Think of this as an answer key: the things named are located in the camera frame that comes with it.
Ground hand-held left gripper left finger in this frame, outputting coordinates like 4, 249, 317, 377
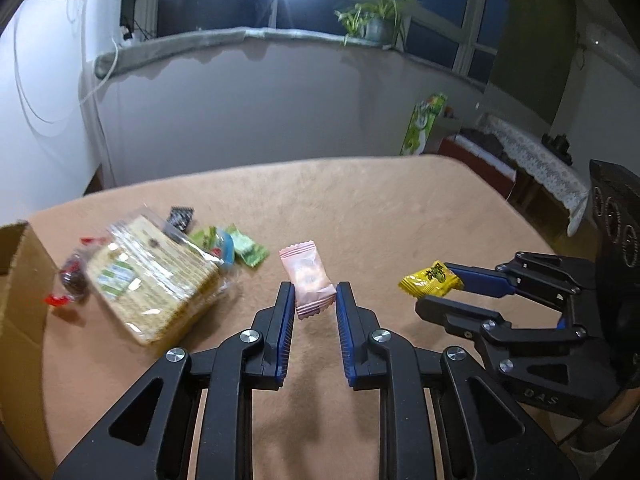
52, 281, 297, 480

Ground green carton box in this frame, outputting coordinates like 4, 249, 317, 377
400, 92, 447, 156

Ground clear packet of crackers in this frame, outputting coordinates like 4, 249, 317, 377
85, 204, 236, 347

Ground light green snack packet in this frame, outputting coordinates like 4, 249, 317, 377
189, 226, 226, 258

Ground grey window sill cloth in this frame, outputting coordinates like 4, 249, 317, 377
94, 27, 401, 76

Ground white cable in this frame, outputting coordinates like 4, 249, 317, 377
14, 0, 120, 126

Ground yellow candy packet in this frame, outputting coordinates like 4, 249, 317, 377
398, 260, 465, 302

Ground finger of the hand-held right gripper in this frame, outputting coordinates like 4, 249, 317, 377
444, 251, 599, 307
414, 296, 591, 350

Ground person's right hand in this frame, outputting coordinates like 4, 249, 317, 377
597, 389, 640, 428

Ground olive curtain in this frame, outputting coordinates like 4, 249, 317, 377
487, 0, 581, 126

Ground window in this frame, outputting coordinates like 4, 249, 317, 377
120, 0, 511, 83

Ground red open box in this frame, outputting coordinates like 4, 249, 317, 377
437, 135, 518, 196

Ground potted spider plant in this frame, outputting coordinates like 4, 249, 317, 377
334, 0, 408, 48

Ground small dark object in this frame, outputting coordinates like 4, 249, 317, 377
542, 132, 573, 163

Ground black patterned snack packet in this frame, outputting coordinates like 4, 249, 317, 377
164, 205, 196, 235

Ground dark snack packet red ends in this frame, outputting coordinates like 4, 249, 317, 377
44, 235, 103, 309

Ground white cabinet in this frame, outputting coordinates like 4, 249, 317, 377
0, 0, 101, 226

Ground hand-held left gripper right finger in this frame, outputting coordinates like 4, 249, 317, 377
336, 281, 581, 480

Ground green candy packet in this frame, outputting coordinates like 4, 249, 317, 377
227, 225, 271, 269

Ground pink candy packet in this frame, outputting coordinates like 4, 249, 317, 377
278, 241, 337, 322

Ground grey cardboard carton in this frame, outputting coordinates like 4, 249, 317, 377
427, 115, 463, 153

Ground lace-covered side table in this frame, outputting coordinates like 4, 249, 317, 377
477, 112, 591, 236

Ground cardboard box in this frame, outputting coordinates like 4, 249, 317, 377
0, 220, 57, 466

